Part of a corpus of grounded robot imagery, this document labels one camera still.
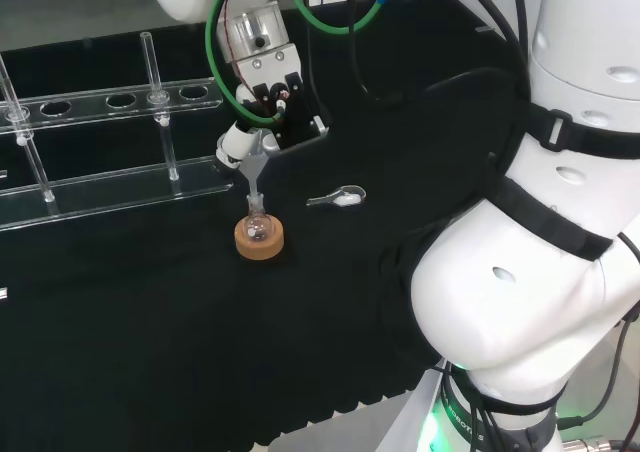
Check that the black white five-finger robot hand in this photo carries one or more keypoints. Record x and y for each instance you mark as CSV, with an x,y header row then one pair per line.
x,y
295,117

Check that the clear plastic funnel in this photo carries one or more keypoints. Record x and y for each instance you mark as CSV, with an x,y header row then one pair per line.
x,y
253,174

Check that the glass weighing funnel with powder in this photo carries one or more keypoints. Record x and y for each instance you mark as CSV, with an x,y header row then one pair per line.
x,y
345,197

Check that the small glass round-bottom flask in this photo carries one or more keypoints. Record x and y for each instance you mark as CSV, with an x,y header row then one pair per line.
x,y
258,224

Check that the clear acrylic funnel stand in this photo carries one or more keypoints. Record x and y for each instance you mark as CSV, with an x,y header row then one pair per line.
x,y
115,187

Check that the grey tape piece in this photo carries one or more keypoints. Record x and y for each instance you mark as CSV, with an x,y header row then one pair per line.
x,y
485,29

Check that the black bench cloth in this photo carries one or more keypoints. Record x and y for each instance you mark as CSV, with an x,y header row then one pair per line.
x,y
125,322

